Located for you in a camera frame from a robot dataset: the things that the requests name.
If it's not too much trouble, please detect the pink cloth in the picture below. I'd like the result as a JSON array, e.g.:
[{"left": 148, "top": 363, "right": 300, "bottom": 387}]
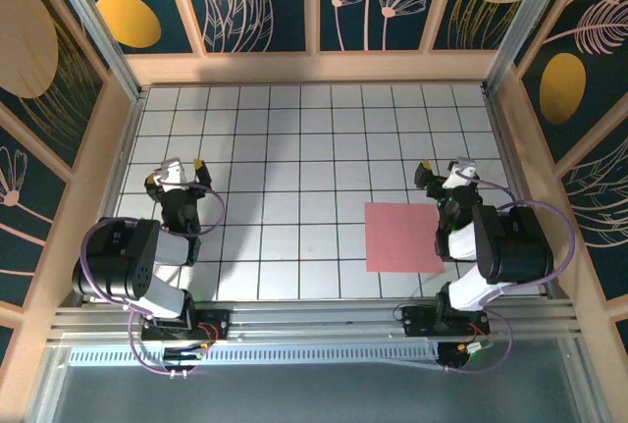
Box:
[{"left": 364, "top": 201, "right": 446, "bottom": 275}]

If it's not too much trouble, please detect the black controller board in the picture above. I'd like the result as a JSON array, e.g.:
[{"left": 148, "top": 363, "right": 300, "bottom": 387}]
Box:
[
  {"left": 435, "top": 339, "right": 496, "bottom": 374},
  {"left": 163, "top": 344, "right": 211, "bottom": 379}
]

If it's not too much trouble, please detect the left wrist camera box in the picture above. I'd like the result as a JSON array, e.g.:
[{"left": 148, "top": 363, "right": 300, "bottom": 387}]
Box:
[{"left": 157, "top": 157, "right": 186, "bottom": 193}]

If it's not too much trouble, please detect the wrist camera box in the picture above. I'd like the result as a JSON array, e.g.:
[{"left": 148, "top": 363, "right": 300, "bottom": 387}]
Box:
[
  {"left": 157, "top": 157, "right": 186, "bottom": 193},
  {"left": 443, "top": 156, "right": 478, "bottom": 189}
]

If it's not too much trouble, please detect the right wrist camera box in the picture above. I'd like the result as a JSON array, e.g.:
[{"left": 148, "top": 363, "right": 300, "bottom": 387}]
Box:
[{"left": 443, "top": 156, "right": 478, "bottom": 189}]

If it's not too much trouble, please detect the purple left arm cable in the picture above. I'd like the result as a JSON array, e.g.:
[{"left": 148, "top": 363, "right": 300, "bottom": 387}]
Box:
[{"left": 80, "top": 175, "right": 227, "bottom": 378}]

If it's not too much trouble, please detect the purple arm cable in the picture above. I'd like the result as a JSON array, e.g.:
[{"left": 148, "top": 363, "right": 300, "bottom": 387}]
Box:
[
  {"left": 80, "top": 175, "right": 227, "bottom": 378},
  {"left": 470, "top": 177, "right": 578, "bottom": 375}
]

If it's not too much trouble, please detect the aluminium side rail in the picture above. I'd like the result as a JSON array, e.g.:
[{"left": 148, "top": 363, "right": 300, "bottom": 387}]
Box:
[
  {"left": 78, "top": 88, "right": 149, "bottom": 307},
  {"left": 483, "top": 86, "right": 563, "bottom": 302}
]

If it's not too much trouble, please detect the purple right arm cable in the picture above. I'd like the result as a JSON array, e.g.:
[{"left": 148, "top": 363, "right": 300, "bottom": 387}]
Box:
[{"left": 470, "top": 177, "right": 578, "bottom": 375}]

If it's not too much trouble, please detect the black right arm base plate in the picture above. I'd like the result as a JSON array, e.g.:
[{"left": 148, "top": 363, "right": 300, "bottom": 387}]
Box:
[{"left": 400, "top": 303, "right": 492, "bottom": 339}]

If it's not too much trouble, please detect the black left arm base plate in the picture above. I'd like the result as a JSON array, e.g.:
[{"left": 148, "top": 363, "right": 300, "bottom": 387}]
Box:
[{"left": 140, "top": 308, "right": 232, "bottom": 344}]

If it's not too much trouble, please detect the aluminium corner post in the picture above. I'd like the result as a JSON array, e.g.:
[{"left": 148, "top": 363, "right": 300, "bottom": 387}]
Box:
[
  {"left": 38, "top": 0, "right": 149, "bottom": 103},
  {"left": 482, "top": 0, "right": 589, "bottom": 95}
]

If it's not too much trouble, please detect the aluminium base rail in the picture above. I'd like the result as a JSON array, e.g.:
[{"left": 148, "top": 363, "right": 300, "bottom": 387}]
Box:
[{"left": 46, "top": 297, "right": 585, "bottom": 345}]

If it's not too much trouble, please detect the white slotted cable duct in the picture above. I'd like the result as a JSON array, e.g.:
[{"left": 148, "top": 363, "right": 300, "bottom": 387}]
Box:
[{"left": 67, "top": 344, "right": 443, "bottom": 369}]

